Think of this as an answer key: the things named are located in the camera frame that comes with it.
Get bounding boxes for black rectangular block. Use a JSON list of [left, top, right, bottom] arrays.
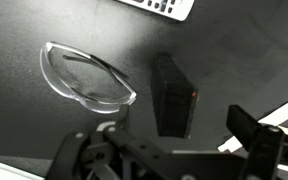
[[151, 54, 199, 139]]

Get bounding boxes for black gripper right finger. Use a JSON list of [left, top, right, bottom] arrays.
[[226, 104, 288, 180]]

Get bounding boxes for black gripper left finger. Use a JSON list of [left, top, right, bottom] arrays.
[[47, 104, 185, 180]]

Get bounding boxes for clear safety glasses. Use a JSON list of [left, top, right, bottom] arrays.
[[39, 41, 138, 115]]

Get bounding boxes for grey remote control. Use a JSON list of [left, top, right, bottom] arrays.
[[115, 0, 196, 22]]

